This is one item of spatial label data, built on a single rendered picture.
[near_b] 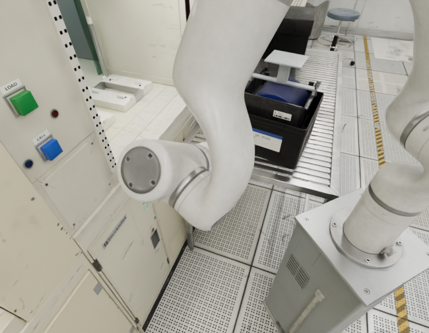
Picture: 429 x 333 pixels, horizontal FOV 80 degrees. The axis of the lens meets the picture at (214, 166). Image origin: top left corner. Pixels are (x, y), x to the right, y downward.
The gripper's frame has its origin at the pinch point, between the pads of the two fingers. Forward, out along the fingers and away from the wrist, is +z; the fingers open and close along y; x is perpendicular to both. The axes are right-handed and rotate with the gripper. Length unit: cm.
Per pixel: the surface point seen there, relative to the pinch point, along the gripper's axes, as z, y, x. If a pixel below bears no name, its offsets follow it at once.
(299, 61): 27.4, 36.7, 2.5
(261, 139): 32.8, 9.8, 0.0
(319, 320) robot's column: 30, -30, -49
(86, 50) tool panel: 45, 0, 104
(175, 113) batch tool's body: 29.9, 0.8, 33.0
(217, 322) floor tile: 57, -76, -26
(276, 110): 28.6, 20.6, 0.3
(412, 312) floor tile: 92, -24, -101
